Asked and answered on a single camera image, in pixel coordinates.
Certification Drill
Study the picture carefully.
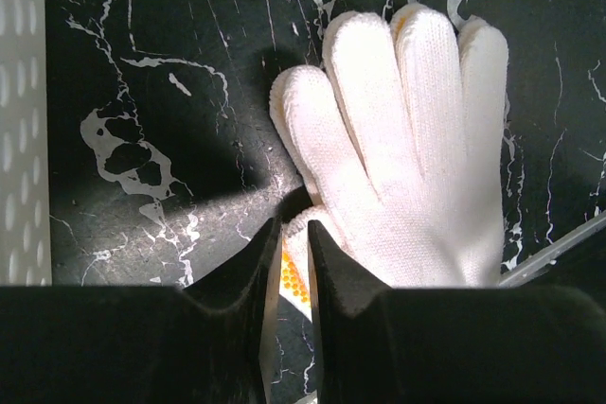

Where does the white storage basket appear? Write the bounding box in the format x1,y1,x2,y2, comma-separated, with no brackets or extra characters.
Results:
0,0,52,286

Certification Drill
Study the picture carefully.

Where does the orange dotted white glove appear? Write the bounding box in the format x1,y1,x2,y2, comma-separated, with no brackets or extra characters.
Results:
269,3,508,314

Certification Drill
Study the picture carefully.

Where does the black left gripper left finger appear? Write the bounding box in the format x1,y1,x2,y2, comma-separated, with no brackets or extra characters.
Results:
1,219,281,403

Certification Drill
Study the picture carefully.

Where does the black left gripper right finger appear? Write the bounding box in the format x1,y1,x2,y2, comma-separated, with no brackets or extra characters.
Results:
308,221,605,403

